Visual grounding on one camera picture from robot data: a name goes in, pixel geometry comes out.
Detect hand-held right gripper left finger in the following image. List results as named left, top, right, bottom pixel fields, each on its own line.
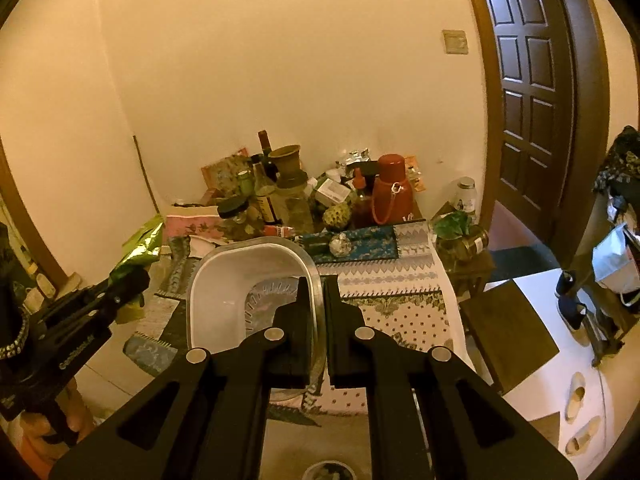
left=50, top=276, right=321, bottom=480

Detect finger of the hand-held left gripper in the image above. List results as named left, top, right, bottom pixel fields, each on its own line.
left=92, top=270, right=152, bottom=326

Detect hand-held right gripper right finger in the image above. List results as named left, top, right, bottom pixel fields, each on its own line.
left=322, top=276, right=581, bottom=480

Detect green foil wrapper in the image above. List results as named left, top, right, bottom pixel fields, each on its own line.
left=109, top=215, right=166, bottom=323

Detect white plastic basin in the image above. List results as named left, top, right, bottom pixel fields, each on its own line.
left=186, top=237, right=326, bottom=401

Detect round trash bin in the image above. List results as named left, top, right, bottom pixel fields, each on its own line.
left=302, top=460, right=357, bottom=480

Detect person's left hand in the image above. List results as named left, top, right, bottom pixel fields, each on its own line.
left=20, top=375, right=96, bottom=461

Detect patterned tablecloth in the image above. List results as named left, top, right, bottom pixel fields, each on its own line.
left=122, top=220, right=473, bottom=426

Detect dark green bottle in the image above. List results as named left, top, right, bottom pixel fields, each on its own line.
left=299, top=234, right=332, bottom=256

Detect pink cardboard box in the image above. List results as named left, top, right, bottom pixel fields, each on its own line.
left=165, top=205, right=221, bottom=238

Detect large glass jar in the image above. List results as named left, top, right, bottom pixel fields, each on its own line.
left=277, top=182, right=316, bottom=236

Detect custard apple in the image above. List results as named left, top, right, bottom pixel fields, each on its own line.
left=322, top=202, right=353, bottom=231

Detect clear bottle brown label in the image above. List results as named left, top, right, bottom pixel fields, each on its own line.
left=252, top=160, right=281, bottom=225

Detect glass jar black lid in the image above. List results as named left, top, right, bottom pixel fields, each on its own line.
left=216, top=196, right=256, bottom=241

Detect red sauce bottle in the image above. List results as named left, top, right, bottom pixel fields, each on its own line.
left=351, top=169, right=373, bottom=231

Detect thin wooden stick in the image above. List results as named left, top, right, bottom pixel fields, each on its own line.
left=132, top=135, right=161, bottom=216

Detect small white box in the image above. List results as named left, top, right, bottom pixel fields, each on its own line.
left=315, top=178, right=350, bottom=207

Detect red thermos flask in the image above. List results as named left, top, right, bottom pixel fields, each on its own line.
left=370, top=154, right=416, bottom=226

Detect small wooden side table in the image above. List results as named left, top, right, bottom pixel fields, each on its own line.
left=440, top=247, right=497, bottom=306

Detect clay vase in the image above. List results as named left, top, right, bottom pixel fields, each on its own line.
left=268, top=145, right=307, bottom=188

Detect patterned picture box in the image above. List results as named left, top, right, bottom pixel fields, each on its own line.
left=201, top=147, right=251, bottom=196

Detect glass jar with plant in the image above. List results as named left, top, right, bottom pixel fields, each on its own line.
left=432, top=210, right=490, bottom=263

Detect crumpled foil bag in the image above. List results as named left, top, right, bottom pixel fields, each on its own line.
left=334, top=147, right=371, bottom=171

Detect orange snack packet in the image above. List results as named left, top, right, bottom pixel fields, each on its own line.
left=404, top=155, right=426, bottom=193

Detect dark wine bottle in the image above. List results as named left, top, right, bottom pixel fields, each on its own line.
left=257, top=130, right=278, bottom=181

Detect dark wooden stool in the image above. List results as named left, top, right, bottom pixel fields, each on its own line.
left=459, top=280, right=560, bottom=396

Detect glass jar white lid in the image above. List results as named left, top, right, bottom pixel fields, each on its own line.
left=452, top=176, right=477, bottom=216

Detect dark doormat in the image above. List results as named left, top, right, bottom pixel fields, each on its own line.
left=487, top=242, right=561, bottom=281

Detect white plastic bag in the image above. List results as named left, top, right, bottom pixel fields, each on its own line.
left=592, top=225, right=640, bottom=306

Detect brown wooden door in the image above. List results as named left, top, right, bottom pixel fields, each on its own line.
left=482, top=0, right=576, bottom=241

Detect dark patterned cloth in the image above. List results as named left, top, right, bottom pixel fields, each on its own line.
left=592, top=126, right=640, bottom=196

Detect wall light switch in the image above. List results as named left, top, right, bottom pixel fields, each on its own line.
left=442, top=29, right=469, bottom=55

